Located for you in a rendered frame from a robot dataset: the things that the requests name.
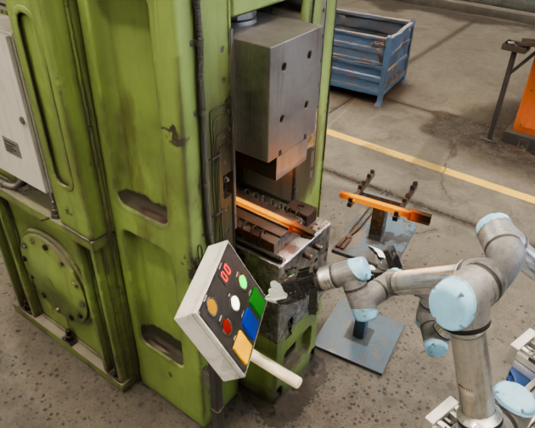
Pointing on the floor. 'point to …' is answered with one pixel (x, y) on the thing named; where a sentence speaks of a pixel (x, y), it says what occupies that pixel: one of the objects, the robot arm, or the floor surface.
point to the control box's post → (216, 397)
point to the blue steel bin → (370, 52)
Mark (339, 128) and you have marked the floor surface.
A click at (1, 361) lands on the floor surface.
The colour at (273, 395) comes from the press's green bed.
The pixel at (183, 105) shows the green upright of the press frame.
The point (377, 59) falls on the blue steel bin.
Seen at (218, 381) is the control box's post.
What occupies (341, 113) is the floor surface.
